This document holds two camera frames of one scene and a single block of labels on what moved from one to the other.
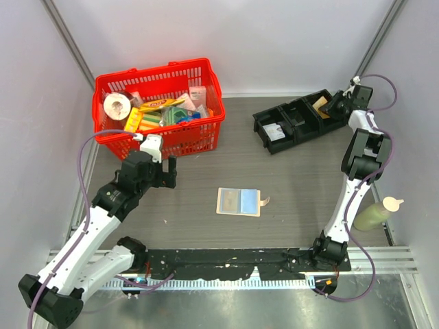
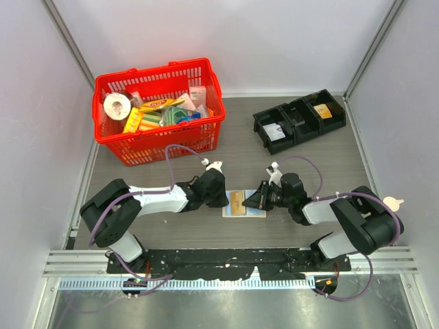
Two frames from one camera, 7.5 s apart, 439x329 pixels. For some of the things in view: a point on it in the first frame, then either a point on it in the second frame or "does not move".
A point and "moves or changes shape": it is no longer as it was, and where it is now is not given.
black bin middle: x=305 y=122 does not move
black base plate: x=235 y=264 does not move
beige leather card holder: x=239 y=201 does not move
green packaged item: x=171 y=115 does not move
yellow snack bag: x=156 y=105 does not move
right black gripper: x=329 y=107 to x=259 y=199
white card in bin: x=274 y=131 does not move
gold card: x=230 y=201 moves or changes shape
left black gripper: x=165 y=179 to x=222 y=201
